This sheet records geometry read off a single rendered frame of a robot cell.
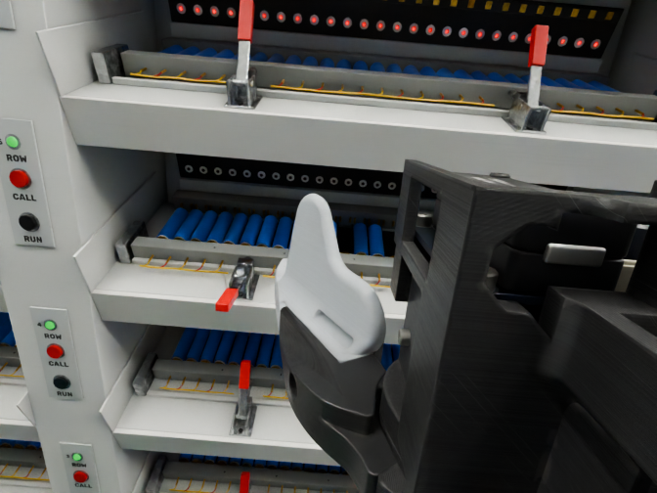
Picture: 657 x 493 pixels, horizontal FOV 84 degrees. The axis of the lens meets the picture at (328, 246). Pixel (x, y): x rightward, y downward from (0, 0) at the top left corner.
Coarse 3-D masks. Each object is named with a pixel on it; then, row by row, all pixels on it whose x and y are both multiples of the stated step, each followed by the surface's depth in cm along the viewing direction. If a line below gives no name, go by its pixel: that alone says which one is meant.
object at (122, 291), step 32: (160, 192) 52; (224, 192) 52; (256, 192) 52; (288, 192) 52; (320, 192) 52; (352, 192) 52; (128, 224) 45; (160, 224) 49; (96, 256) 39; (128, 256) 42; (96, 288) 39; (128, 288) 40; (160, 288) 40; (192, 288) 40; (224, 288) 41; (256, 288) 41; (384, 288) 42; (128, 320) 41; (160, 320) 41; (192, 320) 41; (224, 320) 40; (256, 320) 40
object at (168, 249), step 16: (144, 240) 43; (160, 240) 43; (176, 240) 43; (144, 256) 43; (160, 256) 43; (176, 256) 42; (192, 256) 42; (208, 256) 42; (224, 256) 42; (240, 256) 42; (256, 256) 42; (272, 256) 42; (352, 256) 43; (368, 256) 43; (208, 272) 41; (224, 272) 41; (272, 272) 42; (368, 272) 42; (384, 272) 42
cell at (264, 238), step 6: (270, 216) 49; (264, 222) 48; (270, 222) 48; (276, 222) 49; (264, 228) 47; (270, 228) 47; (264, 234) 46; (270, 234) 46; (258, 240) 45; (264, 240) 45; (270, 240) 46; (270, 246) 45
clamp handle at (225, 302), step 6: (240, 270) 38; (240, 276) 39; (234, 282) 38; (240, 282) 38; (234, 288) 36; (240, 288) 37; (222, 294) 34; (228, 294) 34; (234, 294) 35; (222, 300) 33; (228, 300) 33; (234, 300) 35; (216, 306) 33; (222, 306) 33; (228, 306) 33
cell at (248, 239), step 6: (252, 216) 49; (258, 216) 49; (252, 222) 48; (258, 222) 48; (246, 228) 47; (252, 228) 47; (258, 228) 48; (246, 234) 46; (252, 234) 46; (246, 240) 45; (252, 240) 45
